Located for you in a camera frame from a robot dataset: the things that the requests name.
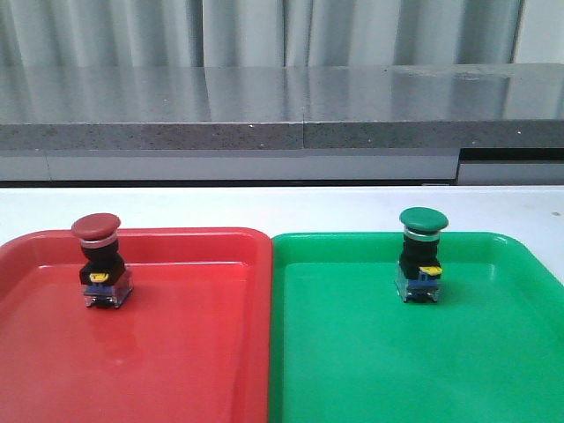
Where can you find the red plastic tray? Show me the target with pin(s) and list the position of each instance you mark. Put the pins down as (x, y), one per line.
(190, 344)

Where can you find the grey stone counter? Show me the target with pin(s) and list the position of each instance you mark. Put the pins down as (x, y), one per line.
(498, 124)

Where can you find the grey pleated curtain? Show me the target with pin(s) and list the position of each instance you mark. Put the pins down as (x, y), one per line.
(257, 33)

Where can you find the green mushroom push button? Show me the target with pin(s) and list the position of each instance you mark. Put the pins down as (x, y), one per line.
(419, 271)

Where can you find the green plastic tray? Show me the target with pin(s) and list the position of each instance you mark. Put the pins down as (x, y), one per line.
(346, 348)

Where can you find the red mushroom push button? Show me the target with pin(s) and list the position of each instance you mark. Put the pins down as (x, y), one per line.
(105, 277)

